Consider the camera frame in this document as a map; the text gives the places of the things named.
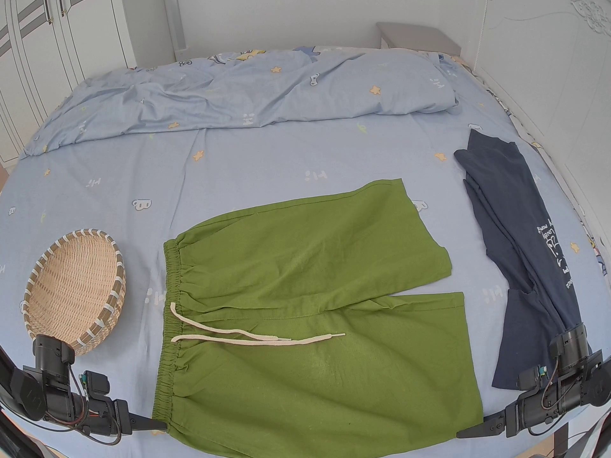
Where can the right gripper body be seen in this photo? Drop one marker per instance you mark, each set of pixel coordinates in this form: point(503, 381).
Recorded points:
point(534, 408)

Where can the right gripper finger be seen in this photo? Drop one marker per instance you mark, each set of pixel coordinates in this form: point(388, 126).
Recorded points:
point(491, 425)

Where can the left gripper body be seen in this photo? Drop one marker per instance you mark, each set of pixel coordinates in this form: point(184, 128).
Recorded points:
point(102, 418)

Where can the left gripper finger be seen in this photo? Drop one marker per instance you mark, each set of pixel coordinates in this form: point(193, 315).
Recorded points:
point(143, 423)

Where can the green shorts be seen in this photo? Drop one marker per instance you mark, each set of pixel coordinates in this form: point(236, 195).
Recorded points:
point(310, 265)

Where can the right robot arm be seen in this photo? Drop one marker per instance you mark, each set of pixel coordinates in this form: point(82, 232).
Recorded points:
point(573, 346)

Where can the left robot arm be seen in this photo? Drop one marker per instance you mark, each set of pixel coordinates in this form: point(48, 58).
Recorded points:
point(45, 356)

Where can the round woven basket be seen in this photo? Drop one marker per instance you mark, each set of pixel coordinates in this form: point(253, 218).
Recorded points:
point(71, 284)

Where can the bed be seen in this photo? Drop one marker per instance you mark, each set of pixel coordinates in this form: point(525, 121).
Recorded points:
point(286, 160)

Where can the dark blue T-shirt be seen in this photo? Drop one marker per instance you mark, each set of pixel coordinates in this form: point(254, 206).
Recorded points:
point(506, 184)

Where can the pale blue quilt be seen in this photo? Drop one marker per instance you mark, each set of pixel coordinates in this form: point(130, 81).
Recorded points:
point(238, 98)

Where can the grey bedside table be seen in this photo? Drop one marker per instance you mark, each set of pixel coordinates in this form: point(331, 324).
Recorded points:
point(415, 36)

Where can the white wardrobe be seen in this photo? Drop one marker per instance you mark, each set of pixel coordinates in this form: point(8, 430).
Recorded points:
point(71, 26)

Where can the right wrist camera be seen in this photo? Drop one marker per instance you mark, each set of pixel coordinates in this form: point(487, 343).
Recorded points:
point(530, 379)

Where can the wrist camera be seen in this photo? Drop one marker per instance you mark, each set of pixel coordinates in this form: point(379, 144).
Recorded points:
point(98, 383)
point(530, 379)

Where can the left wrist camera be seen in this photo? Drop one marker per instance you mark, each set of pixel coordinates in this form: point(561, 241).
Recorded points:
point(98, 383)

